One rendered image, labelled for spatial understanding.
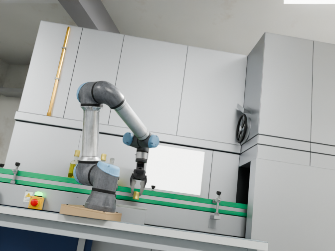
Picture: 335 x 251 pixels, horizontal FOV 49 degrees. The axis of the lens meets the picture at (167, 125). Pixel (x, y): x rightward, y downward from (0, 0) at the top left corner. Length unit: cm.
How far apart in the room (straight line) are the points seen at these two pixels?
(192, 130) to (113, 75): 72
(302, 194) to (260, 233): 37
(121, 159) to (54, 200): 56
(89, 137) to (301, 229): 137
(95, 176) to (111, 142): 80
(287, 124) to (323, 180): 41
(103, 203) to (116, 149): 85
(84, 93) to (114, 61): 95
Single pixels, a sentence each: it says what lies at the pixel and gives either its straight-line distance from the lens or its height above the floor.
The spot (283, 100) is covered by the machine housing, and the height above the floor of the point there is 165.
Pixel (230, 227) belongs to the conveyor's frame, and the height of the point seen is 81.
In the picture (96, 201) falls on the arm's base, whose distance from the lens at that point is 179.
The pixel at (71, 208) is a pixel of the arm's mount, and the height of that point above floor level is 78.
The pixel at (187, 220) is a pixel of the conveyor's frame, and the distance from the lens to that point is 239.
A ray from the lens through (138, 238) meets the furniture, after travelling 174.
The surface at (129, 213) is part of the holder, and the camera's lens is 209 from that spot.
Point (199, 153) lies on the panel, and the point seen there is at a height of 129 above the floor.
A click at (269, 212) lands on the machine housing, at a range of 236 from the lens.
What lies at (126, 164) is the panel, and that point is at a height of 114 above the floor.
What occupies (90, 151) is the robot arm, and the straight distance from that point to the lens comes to 191.
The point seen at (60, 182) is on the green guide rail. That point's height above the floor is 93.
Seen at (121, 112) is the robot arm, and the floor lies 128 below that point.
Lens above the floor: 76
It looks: 15 degrees up
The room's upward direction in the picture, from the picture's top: 8 degrees clockwise
